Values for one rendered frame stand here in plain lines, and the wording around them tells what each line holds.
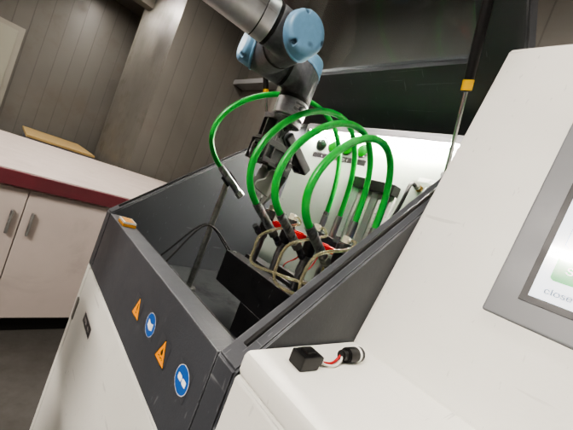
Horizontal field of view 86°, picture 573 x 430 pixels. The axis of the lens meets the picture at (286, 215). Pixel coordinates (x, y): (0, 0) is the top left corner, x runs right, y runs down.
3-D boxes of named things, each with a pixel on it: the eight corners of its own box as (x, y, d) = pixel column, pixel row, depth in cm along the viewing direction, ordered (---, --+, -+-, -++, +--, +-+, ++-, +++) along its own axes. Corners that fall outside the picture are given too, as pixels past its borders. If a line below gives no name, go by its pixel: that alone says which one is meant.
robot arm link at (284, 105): (293, 109, 77) (316, 110, 71) (286, 126, 78) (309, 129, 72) (272, 94, 72) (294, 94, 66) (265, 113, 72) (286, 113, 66)
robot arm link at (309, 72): (286, 49, 73) (314, 69, 77) (269, 94, 73) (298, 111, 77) (303, 41, 66) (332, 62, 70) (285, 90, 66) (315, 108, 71)
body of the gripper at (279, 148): (243, 158, 72) (261, 109, 72) (269, 171, 78) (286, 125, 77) (261, 163, 66) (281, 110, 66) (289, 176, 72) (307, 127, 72)
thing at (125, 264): (90, 268, 83) (110, 212, 82) (108, 270, 86) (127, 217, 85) (172, 470, 38) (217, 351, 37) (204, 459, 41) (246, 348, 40)
